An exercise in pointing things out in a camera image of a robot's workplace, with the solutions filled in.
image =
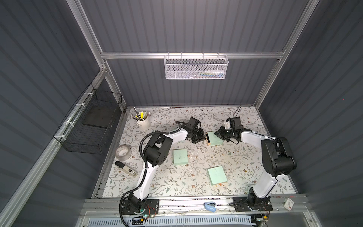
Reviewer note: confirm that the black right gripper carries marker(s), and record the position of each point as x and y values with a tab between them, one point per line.
223	133

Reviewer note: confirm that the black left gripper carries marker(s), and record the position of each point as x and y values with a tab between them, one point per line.
197	135

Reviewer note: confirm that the mint green drawer jewelry box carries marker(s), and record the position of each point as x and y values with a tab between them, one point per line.
217	175
180	157

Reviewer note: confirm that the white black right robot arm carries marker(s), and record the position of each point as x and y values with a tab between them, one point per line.
277	161

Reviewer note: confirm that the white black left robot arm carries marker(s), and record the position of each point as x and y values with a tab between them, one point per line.
154	149

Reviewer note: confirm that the white small card box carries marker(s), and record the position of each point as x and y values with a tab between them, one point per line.
288	204

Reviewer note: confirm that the white pen cup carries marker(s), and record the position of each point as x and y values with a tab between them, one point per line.
142	119

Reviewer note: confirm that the blue stapler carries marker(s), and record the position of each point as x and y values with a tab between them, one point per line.
210	206

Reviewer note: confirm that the white tape roll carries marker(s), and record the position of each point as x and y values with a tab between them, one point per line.
123	153

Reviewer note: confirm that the black marker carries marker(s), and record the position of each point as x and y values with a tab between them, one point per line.
126	169

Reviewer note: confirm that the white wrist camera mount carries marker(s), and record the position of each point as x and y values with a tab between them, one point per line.
234	124

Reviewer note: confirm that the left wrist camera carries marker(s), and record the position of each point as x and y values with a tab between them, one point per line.
193	124

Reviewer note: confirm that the white wire mesh basket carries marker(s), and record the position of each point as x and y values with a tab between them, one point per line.
195	67

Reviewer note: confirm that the black wire mesh basket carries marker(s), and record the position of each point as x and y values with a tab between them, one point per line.
91	129

